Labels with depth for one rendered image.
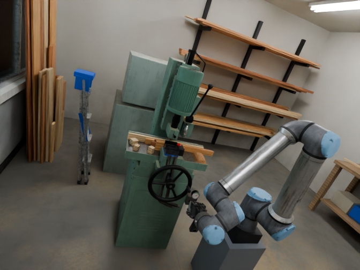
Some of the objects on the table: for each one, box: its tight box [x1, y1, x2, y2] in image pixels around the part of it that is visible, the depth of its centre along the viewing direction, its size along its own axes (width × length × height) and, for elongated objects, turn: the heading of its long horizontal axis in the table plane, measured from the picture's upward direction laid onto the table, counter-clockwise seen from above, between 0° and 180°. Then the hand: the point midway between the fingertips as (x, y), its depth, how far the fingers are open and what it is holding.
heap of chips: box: [191, 152, 207, 164], centre depth 166 cm, size 9×14×4 cm, turn 155°
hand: (189, 208), depth 132 cm, fingers closed
